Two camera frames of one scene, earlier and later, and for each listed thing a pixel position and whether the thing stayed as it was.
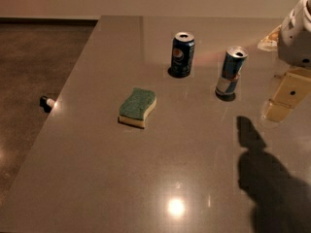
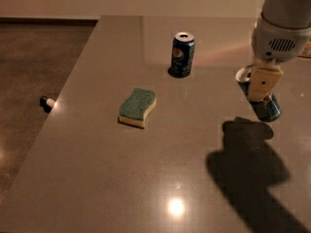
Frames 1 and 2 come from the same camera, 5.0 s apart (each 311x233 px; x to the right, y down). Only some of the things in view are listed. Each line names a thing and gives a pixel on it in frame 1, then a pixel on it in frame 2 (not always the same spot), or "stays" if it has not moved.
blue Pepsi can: (182, 55) stays
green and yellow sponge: (135, 108) stays
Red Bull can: (234, 59) to (268, 108)
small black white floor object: (46, 103) stays
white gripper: (296, 44) to (278, 40)
